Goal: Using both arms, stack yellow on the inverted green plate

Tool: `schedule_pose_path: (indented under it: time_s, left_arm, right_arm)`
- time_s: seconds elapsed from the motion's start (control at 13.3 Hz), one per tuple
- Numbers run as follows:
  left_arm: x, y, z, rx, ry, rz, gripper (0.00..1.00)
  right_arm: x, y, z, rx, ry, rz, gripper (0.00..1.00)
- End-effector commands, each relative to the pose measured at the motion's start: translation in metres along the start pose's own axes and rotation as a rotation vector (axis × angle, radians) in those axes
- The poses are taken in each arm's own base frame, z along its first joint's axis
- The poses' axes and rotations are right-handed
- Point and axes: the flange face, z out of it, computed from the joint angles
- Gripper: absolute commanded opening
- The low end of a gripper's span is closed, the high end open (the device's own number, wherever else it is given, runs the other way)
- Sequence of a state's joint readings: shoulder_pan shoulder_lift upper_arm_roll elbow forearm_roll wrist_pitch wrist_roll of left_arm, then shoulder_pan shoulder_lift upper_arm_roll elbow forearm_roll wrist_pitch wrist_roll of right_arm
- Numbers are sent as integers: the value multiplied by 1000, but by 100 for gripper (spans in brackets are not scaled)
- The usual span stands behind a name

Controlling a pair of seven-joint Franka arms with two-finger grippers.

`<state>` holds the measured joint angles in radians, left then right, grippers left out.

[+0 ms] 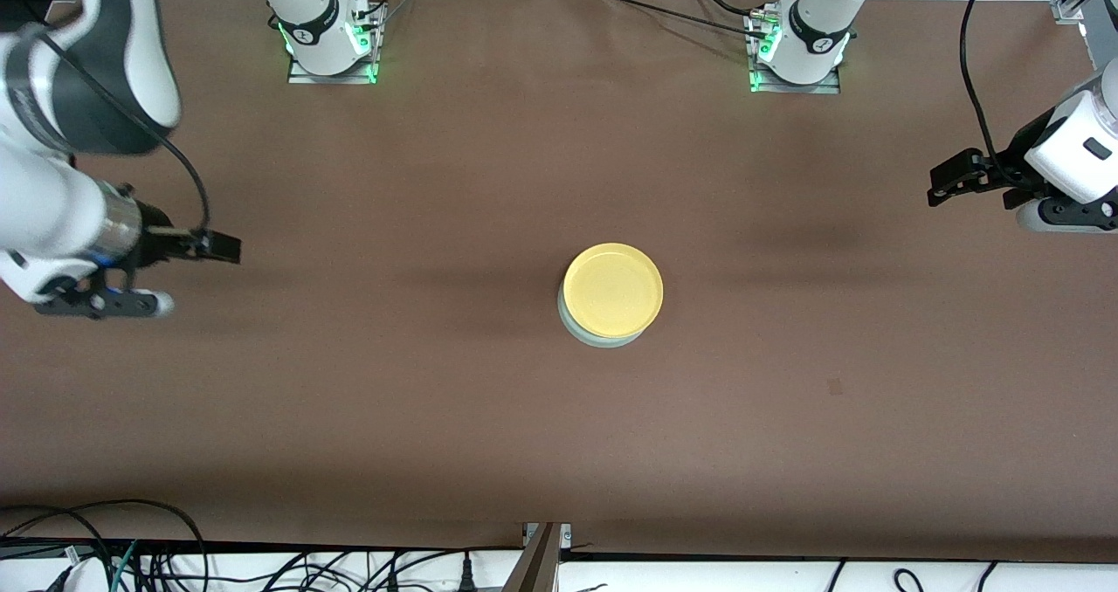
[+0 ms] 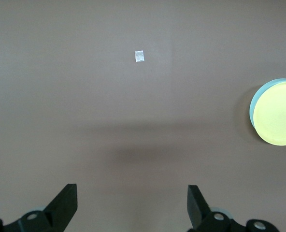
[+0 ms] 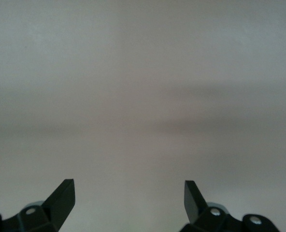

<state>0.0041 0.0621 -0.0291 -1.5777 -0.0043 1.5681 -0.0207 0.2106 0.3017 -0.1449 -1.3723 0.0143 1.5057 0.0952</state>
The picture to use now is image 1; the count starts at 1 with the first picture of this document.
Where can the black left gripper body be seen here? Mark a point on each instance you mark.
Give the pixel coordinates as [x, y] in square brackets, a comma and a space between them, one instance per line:
[1016, 161]

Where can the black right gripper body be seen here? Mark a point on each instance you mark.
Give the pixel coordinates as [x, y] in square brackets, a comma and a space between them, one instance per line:
[158, 241]

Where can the yellow plastic plate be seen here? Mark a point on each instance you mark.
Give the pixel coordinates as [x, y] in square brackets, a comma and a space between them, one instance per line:
[611, 291]

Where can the pale green plastic plate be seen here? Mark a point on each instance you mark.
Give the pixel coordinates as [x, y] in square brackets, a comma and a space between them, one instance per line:
[581, 334]

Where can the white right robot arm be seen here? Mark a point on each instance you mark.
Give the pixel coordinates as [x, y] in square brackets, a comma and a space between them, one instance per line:
[52, 208]

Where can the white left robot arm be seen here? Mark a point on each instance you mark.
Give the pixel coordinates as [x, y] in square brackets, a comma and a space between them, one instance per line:
[821, 24]

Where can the brown table cover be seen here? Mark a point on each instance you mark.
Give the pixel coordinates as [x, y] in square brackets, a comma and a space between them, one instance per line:
[699, 452]

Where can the black power plug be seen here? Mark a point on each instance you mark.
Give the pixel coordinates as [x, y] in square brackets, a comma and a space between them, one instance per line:
[467, 579]

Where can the white lower shelf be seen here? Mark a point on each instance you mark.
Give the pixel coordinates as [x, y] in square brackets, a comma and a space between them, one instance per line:
[699, 576]

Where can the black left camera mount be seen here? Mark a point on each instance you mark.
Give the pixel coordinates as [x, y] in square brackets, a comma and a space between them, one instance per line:
[1083, 212]

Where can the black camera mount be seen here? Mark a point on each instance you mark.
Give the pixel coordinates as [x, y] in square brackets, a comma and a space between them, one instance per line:
[96, 302]
[1083, 212]

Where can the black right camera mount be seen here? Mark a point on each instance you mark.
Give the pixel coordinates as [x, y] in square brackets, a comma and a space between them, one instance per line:
[96, 302]

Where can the aluminium corner bracket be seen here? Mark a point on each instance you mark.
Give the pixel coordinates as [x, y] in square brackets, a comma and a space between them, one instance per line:
[1067, 9]

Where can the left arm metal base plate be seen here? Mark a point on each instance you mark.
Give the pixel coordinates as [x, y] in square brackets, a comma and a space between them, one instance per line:
[795, 89]

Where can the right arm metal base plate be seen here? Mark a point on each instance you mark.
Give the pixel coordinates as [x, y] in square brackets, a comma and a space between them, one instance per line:
[332, 79]

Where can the aluminium frame post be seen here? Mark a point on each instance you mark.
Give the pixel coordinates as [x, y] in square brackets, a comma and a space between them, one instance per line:
[537, 566]

